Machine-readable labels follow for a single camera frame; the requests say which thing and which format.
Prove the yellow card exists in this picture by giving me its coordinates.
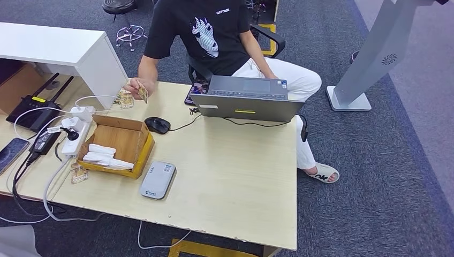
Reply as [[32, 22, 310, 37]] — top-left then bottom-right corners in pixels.
[[137, 84, 150, 104]]

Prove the person's right hand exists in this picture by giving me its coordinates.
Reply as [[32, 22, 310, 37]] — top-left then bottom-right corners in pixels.
[[123, 77, 156, 101]]

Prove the person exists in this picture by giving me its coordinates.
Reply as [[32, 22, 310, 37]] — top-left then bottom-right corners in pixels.
[[122, 0, 341, 184]]

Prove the grey laptop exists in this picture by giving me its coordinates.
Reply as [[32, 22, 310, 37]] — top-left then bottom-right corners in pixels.
[[190, 75, 306, 123]]

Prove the phone with colourful case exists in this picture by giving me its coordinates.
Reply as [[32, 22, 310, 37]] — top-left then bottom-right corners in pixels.
[[184, 78, 210, 106]]

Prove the black computer mouse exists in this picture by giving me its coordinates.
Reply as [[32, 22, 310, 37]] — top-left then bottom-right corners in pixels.
[[144, 116, 171, 135]]

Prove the black laptop power adapter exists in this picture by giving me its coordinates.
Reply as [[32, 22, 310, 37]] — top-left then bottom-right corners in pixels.
[[299, 114, 309, 142]]

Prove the white sandal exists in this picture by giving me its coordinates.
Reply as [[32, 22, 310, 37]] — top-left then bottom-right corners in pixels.
[[305, 162, 341, 184]]

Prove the open cardboard box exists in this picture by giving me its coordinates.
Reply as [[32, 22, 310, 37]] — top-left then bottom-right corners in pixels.
[[77, 114, 156, 180]]

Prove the white rolled cloth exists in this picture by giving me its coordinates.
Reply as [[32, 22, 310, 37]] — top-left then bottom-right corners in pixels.
[[106, 158, 135, 171], [82, 152, 114, 166], [88, 143, 117, 156]]

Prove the large white charger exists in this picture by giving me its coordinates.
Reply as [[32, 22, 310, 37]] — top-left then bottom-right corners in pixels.
[[69, 105, 96, 123]]

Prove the white power strip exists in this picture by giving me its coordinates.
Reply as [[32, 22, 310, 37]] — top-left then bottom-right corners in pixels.
[[60, 118, 92, 159]]

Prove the black plug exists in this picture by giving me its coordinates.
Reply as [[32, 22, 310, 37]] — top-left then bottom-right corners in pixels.
[[60, 127, 80, 141]]

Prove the small white charger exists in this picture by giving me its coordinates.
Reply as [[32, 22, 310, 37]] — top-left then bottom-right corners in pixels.
[[60, 117, 81, 133]]

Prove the black round stool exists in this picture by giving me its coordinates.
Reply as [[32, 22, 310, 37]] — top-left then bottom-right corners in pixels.
[[102, 0, 148, 52]]

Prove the grey kiosk stand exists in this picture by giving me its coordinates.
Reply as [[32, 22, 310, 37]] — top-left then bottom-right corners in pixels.
[[326, 0, 437, 112]]

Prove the black power brick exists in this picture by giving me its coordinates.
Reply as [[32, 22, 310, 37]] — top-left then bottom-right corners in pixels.
[[31, 130, 62, 156]]

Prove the white cabinet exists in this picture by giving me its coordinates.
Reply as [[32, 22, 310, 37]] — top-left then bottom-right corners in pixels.
[[0, 21, 129, 111]]

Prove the black router with antennas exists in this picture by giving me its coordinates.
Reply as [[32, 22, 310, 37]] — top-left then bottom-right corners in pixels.
[[5, 72, 74, 133]]

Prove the brown cardboard panel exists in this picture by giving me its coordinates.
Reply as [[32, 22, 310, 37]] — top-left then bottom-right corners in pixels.
[[0, 63, 46, 115]]

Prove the dark smartphone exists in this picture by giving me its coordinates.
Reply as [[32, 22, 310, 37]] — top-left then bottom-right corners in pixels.
[[0, 137, 31, 176]]

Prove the black laptop power cable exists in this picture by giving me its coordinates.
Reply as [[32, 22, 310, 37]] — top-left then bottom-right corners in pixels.
[[222, 117, 296, 127]]

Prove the black mouse cable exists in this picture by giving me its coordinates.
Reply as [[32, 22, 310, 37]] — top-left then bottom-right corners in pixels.
[[168, 107, 203, 132]]

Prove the thin white cable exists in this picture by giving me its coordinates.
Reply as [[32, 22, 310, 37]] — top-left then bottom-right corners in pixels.
[[137, 220, 192, 250]]

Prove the short black cable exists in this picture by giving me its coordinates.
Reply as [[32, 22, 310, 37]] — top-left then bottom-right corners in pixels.
[[54, 134, 77, 162]]

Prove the thick grey cable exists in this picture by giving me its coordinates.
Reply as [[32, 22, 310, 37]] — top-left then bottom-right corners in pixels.
[[43, 156, 105, 223]]

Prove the long black cable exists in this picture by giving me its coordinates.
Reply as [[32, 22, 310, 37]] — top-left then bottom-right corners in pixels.
[[11, 152, 68, 217]]

